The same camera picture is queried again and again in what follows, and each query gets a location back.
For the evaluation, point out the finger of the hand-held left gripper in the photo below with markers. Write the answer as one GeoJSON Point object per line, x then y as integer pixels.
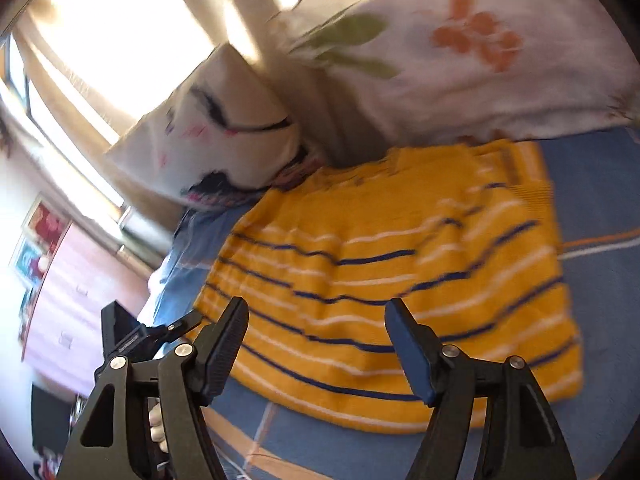
{"type": "Point", "coordinates": [182, 324]}

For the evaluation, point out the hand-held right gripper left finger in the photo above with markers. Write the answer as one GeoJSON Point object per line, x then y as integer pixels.
{"type": "Point", "coordinates": [225, 355]}

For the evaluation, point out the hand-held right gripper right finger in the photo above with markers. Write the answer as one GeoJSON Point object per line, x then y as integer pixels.
{"type": "Point", "coordinates": [412, 355]}

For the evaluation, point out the yellow striped knit sweater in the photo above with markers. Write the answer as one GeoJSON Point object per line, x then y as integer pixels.
{"type": "Point", "coordinates": [400, 280]}

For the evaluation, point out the person's left hand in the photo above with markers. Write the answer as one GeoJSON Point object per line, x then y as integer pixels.
{"type": "Point", "coordinates": [156, 422]}

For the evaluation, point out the pink wardrobe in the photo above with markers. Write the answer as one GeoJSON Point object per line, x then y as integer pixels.
{"type": "Point", "coordinates": [75, 310]}

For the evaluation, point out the dark box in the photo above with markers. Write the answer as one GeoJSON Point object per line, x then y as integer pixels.
{"type": "Point", "coordinates": [50, 417]}

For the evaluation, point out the blue patterned bed sheet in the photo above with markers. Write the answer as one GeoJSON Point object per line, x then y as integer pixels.
{"type": "Point", "coordinates": [350, 455]}

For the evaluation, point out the butterfly print cushion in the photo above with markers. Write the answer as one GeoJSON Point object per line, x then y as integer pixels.
{"type": "Point", "coordinates": [225, 125]}

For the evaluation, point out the window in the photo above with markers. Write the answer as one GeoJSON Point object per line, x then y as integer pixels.
{"type": "Point", "coordinates": [50, 125]}

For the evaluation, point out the floral ruffled pillow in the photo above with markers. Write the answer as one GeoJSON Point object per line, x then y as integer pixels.
{"type": "Point", "coordinates": [475, 75]}

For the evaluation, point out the blue wall picture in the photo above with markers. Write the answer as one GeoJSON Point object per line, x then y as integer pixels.
{"type": "Point", "coordinates": [27, 262]}

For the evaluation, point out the red wall picture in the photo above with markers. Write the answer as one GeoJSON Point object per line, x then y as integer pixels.
{"type": "Point", "coordinates": [47, 222]}

